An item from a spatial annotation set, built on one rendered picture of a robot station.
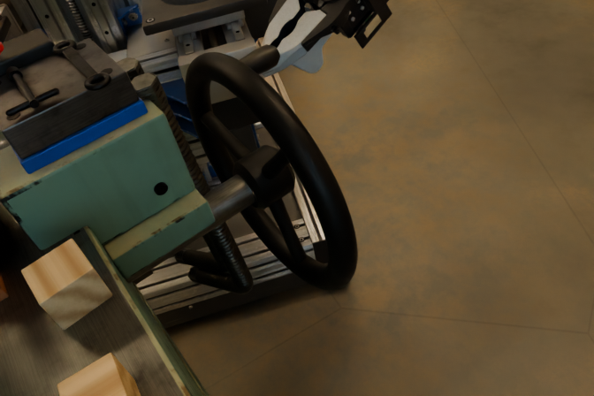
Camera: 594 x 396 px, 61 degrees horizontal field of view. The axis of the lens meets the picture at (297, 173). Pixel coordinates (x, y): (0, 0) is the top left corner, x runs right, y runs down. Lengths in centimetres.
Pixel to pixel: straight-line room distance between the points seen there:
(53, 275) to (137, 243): 10
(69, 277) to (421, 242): 124
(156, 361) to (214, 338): 108
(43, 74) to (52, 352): 21
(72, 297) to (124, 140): 13
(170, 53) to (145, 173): 62
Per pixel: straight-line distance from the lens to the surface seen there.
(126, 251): 45
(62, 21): 113
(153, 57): 104
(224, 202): 52
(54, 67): 46
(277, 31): 57
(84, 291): 37
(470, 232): 154
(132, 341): 36
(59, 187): 42
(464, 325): 137
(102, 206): 44
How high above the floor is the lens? 118
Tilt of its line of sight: 43 degrees down
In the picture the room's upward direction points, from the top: 13 degrees counter-clockwise
